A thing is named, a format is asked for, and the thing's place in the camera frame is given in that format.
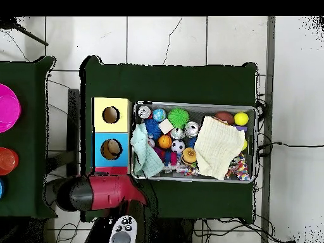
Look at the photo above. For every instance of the wooden box with three holes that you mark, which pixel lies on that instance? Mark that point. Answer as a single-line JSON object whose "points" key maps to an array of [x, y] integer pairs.
{"points": [[101, 147]]}

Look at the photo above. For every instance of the silver can with pull tab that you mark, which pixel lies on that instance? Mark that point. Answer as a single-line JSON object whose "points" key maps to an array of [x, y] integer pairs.
{"points": [[144, 112]]}

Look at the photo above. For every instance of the small globe ball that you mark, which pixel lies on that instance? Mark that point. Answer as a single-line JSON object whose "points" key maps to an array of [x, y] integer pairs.
{"points": [[159, 115]]}

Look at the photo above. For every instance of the small orange basketball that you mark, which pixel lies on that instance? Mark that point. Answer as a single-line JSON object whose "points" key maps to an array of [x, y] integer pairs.
{"points": [[165, 142]]}

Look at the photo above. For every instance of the clear mesh bin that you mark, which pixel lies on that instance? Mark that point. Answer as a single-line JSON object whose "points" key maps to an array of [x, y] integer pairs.
{"points": [[202, 177]]}

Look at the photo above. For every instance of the pink bowl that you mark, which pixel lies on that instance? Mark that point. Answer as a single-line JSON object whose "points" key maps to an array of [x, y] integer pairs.
{"points": [[7, 110]]}

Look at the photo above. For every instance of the yellow ball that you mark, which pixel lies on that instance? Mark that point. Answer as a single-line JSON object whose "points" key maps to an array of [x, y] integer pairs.
{"points": [[241, 119]]}

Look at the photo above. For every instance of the cream yellow muslin cloth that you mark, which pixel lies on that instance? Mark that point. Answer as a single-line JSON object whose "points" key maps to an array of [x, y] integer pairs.
{"points": [[218, 148]]}

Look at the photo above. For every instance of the mint green muslin cloth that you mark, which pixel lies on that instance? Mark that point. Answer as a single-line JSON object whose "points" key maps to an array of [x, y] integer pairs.
{"points": [[146, 154]]}

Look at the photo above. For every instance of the small soccer ball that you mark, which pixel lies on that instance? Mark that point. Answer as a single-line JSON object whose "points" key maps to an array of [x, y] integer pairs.
{"points": [[177, 146]]}

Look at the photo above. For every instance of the dark green table cloth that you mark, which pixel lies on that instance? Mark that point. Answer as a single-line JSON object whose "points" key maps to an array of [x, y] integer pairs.
{"points": [[167, 81]]}

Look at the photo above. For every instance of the black floor stand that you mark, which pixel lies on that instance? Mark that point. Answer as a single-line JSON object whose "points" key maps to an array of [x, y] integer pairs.
{"points": [[73, 131]]}

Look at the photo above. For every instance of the large green spiky ball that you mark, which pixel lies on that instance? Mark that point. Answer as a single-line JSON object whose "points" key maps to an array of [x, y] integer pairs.
{"points": [[178, 117]]}

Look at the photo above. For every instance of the brown toy football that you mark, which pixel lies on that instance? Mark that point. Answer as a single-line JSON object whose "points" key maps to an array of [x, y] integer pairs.
{"points": [[225, 117]]}

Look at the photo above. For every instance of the silver can with open top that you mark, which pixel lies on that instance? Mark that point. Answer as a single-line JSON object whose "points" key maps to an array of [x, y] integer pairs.
{"points": [[192, 129]]}

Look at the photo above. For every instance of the wooden cube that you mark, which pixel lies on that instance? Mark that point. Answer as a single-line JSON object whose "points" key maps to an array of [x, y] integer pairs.
{"points": [[165, 126]]}

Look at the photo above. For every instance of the green cloth side table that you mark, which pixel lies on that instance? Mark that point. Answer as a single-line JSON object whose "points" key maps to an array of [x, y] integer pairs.
{"points": [[28, 197]]}

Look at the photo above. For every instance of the small silver can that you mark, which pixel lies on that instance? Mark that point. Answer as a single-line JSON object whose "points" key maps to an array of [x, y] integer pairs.
{"points": [[176, 133]]}

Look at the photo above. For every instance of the red cup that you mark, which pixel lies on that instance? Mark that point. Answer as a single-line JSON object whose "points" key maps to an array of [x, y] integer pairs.
{"points": [[7, 161]]}

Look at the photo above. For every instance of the blue spiky ball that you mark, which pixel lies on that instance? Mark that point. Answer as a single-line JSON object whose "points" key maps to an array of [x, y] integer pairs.
{"points": [[153, 129]]}

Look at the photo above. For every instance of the blue cup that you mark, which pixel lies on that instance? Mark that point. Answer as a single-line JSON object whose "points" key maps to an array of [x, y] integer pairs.
{"points": [[1, 188]]}

